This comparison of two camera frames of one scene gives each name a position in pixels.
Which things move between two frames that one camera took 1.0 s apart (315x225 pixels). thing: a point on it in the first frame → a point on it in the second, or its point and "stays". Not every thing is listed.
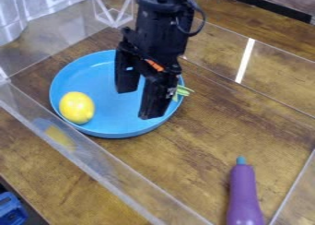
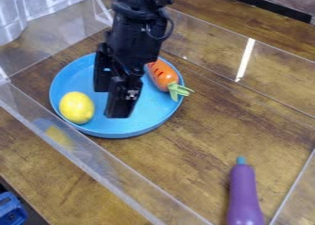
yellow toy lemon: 76,107 stays
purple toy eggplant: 243,207 stays
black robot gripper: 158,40 → 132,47
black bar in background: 267,5 stays
